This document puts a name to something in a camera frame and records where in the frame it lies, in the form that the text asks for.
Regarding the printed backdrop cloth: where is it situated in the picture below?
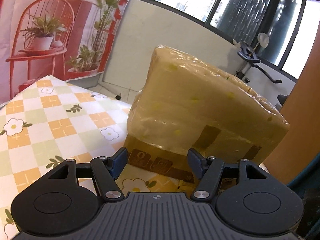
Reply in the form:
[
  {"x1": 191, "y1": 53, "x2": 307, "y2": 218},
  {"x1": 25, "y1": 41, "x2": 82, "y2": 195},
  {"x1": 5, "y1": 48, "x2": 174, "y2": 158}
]
[{"x1": 0, "y1": 0, "x2": 137, "y2": 105}]

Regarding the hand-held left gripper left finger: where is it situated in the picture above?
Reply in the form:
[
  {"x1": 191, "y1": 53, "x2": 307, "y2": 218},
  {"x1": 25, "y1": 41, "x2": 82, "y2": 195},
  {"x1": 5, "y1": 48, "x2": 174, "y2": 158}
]
[{"x1": 35, "y1": 147, "x2": 128, "y2": 201}]

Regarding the black framed window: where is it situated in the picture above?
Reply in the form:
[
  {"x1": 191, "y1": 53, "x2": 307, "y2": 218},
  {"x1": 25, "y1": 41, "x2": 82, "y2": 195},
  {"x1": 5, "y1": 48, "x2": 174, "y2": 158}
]
[{"x1": 130, "y1": 0, "x2": 320, "y2": 80}]

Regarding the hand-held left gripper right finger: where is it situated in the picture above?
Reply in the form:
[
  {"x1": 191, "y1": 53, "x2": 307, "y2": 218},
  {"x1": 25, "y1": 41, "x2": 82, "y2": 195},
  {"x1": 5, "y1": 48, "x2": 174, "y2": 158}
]
[{"x1": 187, "y1": 148, "x2": 278, "y2": 202}]

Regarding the cardboard box with plastic liner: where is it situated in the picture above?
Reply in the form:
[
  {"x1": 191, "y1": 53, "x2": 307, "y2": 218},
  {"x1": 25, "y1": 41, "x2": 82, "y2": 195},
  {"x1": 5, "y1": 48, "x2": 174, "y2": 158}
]
[{"x1": 126, "y1": 45, "x2": 290, "y2": 184}]

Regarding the black exercise bike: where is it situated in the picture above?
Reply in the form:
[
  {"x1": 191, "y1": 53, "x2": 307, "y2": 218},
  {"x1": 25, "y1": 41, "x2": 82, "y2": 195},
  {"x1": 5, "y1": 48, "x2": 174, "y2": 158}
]
[{"x1": 231, "y1": 39, "x2": 290, "y2": 110}]

